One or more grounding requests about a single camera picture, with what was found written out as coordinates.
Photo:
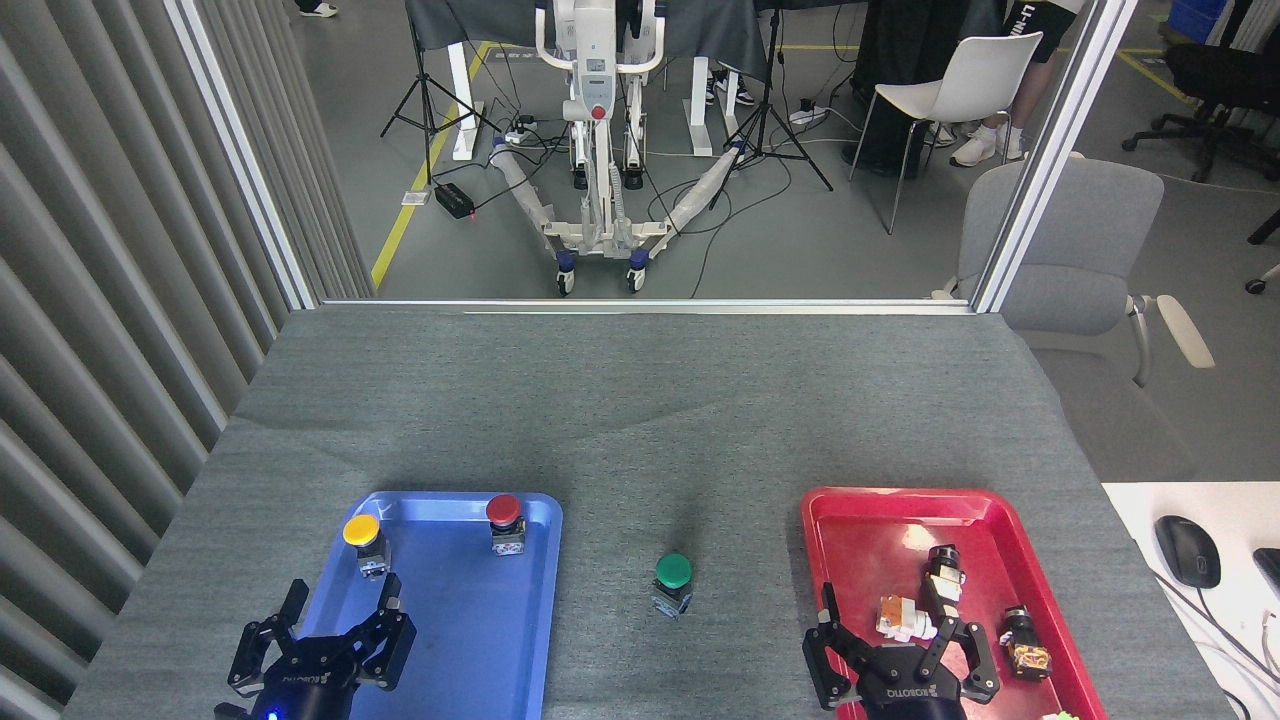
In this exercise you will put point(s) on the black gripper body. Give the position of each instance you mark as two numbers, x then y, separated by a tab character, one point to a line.
305	690
910	695

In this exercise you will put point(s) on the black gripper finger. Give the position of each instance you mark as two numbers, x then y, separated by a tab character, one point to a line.
390	645
978	660
825	660
252	655

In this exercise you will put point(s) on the green push button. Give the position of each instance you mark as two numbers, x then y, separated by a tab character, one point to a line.
673	570

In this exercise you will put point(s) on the yellow push button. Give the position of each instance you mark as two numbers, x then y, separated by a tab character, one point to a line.
361	530

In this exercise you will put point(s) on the red push button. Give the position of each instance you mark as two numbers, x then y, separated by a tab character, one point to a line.
503	509

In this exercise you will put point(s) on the blue plastic tray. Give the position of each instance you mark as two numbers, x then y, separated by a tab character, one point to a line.
500	620

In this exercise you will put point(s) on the red plastic tray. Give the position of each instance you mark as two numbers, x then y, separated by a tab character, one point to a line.
870	530

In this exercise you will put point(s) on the black computer mouse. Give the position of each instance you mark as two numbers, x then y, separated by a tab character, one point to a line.
1187	550

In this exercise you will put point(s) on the white desk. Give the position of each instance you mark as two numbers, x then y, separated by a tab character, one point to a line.
1240	510

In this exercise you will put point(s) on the grey table cloth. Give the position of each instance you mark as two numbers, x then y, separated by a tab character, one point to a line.
640	420

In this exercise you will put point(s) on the black flat device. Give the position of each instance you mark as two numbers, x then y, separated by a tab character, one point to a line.
1270	570

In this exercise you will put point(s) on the grey slatted partition panel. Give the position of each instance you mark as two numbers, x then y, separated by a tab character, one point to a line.
80	300

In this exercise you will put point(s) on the grey office chair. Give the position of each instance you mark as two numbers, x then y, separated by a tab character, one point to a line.
1070	230

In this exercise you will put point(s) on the black power box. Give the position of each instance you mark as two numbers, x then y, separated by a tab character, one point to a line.
455	200

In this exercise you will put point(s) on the office chair base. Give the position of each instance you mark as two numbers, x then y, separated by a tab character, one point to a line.
1265	228

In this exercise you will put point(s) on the white power strip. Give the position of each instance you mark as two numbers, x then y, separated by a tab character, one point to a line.
808	115
520	130

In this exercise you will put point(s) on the black tripod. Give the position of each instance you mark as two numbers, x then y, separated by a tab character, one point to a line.
427	108
768	110

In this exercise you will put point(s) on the white plastic chair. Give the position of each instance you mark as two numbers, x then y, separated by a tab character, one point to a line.
985	75

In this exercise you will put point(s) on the black draped cloth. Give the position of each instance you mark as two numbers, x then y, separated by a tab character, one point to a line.
900	60

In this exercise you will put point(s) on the white wheeled stand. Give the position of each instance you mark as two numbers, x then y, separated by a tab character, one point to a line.
595	60

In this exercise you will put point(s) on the black office chair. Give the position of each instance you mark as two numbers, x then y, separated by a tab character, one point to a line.
1215	70

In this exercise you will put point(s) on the person's shoe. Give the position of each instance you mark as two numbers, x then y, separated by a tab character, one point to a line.
318	10

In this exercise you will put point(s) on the table with dark cloth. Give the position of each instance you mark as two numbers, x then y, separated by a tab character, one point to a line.
700	30

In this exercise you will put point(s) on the blue bin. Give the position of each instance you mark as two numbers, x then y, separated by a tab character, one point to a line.
1195	18

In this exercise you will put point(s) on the black switch with orange base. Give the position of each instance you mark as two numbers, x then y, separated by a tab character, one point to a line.
1025	645

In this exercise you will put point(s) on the orange and white switch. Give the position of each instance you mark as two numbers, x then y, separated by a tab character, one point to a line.
900	615

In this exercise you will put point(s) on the black knob switch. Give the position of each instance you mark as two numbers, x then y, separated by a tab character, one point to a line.
945	575

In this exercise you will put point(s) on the silver frame rail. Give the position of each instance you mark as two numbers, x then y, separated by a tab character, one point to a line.
640	305

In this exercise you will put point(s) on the silver frame post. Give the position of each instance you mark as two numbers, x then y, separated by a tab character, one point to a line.
240	150
1050	150

